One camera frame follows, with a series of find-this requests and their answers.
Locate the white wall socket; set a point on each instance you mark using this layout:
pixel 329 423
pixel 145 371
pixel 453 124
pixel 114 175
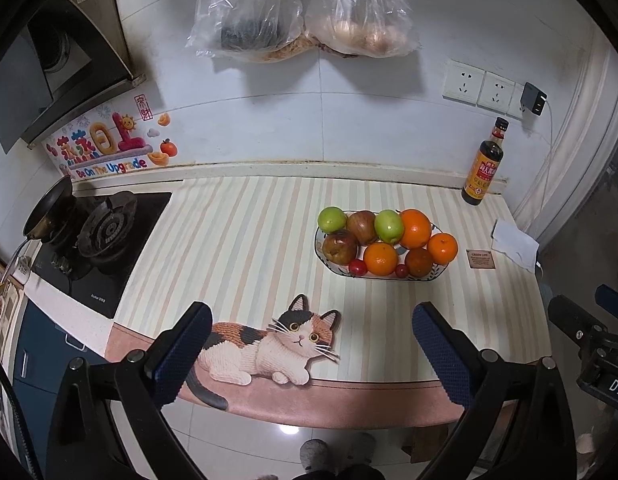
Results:
pixel 463 82
pixel 498 92

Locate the green apple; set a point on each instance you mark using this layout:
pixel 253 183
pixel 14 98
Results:
pixel 332 219
pixel 389 226

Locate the small brown square coaster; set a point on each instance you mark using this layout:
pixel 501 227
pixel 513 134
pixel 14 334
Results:
pixel 480 259

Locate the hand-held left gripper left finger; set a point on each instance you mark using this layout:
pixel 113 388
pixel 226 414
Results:
pixel 181 355

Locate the range hood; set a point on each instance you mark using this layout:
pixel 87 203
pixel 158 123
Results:
pixel 49 60

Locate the dark red apple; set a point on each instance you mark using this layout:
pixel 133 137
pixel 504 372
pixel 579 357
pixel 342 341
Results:
pixel 340 248

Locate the white tissue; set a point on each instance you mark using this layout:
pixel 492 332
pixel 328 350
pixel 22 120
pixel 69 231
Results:
pixel 514 245

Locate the plastic bag with dark contents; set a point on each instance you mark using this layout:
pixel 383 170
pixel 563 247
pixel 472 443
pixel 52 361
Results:
pixel 249 15

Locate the brownish red round fruit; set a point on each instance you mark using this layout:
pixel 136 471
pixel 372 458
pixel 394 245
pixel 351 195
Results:
pixel 419 261

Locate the striped cat print mat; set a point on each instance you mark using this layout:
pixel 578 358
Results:
pixel 239 250

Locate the orange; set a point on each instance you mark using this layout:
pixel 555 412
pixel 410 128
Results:
pixel 442 248
pixel 415 228
pixel 380 259

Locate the black gas stove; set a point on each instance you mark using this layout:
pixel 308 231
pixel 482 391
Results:
pixel 109 250

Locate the black plug charger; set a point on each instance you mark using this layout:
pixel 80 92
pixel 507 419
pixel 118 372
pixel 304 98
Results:
pixel 533 99

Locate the grey slipper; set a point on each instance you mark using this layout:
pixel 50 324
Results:
pixel 315 454
pixel 361 447

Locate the colourful wall sticker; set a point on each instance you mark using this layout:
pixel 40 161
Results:
pixel 109 145

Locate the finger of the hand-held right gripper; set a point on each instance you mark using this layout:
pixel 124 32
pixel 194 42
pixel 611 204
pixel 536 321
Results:
pixel 611 296
pixel 574 320

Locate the oval floral patterned plate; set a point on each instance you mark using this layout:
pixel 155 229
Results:
pixel 439 271

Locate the person's dark pants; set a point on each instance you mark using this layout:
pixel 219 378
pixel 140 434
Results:
pixel 339 475

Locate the plastic bag with pale contents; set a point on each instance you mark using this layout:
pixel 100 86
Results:
pixel 364 20

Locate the dark soy sauce bottle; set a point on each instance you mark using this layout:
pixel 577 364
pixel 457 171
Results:
pixel 484 172

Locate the blue cabinet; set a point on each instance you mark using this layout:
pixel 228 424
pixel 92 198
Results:
pixel 44 360

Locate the black frying pan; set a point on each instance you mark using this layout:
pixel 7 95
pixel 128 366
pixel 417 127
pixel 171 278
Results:
pixel 46 210

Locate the small red fruit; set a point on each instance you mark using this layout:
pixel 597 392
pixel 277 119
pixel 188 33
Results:
pixel 358 267
pixel 401 270

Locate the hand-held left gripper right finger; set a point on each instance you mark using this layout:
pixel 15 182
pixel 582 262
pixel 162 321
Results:
pixel 441 355

